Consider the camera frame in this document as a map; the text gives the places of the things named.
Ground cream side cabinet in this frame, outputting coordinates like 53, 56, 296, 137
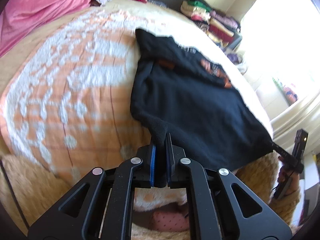
270, 97, 320, 155

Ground colourful printed bag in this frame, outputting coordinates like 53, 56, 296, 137
272, 77, 298, 105

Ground black long-sleeved sweatshirt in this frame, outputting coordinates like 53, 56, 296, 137
130, 28, 275, 170

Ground purple crumpled cloth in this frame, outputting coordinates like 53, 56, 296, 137
225, 52, 243, 66

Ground fluffy beige blanket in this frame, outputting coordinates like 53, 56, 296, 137
0, 152, 300, 240

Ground person's right hand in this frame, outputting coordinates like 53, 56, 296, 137
277, 155, 300, 197

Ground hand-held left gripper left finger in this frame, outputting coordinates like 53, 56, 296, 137
27, 143, 157, 240

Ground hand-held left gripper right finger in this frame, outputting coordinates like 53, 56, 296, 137
165, 132, 293, 240

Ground pile of folded clothes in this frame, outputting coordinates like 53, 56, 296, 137
180, 0, 239, 48

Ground pink bedsheet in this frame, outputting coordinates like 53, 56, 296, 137
0, 0, 93, 58

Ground pink dotted cloth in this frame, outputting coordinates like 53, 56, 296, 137
150, 210, 190, 232

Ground orange white checked blanket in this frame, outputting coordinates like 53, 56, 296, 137
0, 5, 273, 180

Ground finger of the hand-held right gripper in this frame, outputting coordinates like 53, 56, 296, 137
271, 141, 299, 164

